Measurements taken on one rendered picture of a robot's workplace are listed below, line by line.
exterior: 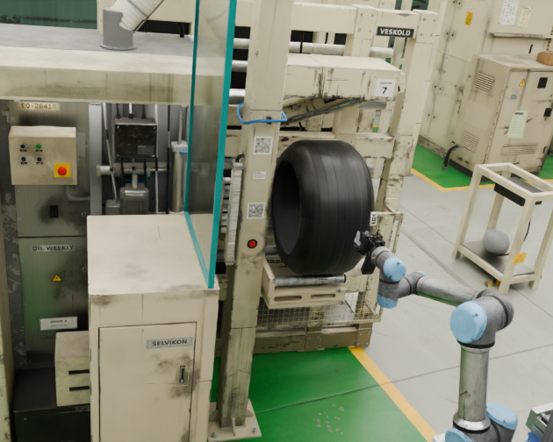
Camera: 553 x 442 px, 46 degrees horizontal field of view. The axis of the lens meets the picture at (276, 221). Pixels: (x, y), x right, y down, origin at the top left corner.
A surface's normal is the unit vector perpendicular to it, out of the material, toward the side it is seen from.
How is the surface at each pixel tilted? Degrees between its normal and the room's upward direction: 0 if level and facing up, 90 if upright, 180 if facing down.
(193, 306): 90
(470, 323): 83
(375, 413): 0
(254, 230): 90
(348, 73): 90
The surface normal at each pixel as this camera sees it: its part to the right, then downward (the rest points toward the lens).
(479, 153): -0.90, 0.09
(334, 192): 0.27, -0.18
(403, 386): 0.11, -0.90
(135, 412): 0.26, 0.44
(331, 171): 0.24, -0.46
